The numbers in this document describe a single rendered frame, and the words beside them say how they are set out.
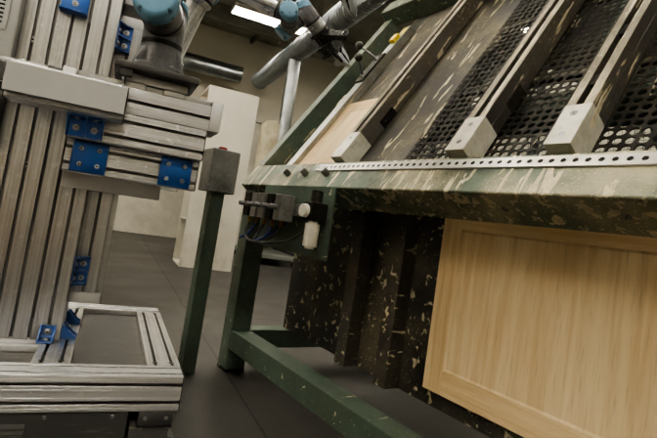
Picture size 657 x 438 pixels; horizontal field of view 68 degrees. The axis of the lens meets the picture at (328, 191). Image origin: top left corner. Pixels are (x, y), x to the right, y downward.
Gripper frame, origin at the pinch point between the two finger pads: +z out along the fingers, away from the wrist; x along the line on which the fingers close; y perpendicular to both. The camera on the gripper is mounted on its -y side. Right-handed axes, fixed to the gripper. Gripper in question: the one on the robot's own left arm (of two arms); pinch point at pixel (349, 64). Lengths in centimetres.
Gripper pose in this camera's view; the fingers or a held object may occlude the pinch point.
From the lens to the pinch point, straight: 228.0
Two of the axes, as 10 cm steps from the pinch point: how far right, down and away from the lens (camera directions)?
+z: 6.0, 6.8, 4.2
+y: -7.2, 2.3, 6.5
